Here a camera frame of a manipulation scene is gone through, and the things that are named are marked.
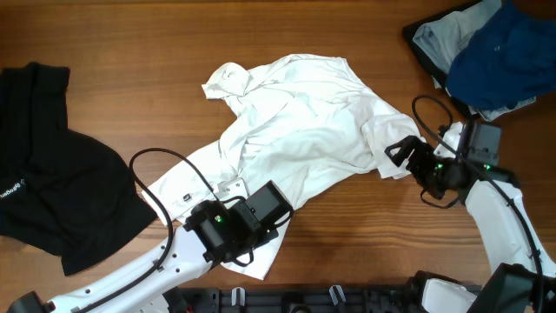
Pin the black t-shirt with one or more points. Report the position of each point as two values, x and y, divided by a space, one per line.
61 191

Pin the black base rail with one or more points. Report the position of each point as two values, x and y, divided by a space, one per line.
373 299

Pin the light grey garment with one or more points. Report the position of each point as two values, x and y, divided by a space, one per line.
451 35

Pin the white polo shirt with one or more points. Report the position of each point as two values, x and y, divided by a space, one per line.
304 122

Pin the navy blue shirt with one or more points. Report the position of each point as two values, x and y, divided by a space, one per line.
509 60

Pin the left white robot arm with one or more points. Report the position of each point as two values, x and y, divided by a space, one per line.
215 232

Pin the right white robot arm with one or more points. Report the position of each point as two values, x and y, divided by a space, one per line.
523 275

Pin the black garment under pile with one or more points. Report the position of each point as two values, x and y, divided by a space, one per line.
415 35

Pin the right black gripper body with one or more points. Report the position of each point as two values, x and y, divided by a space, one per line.
432 171

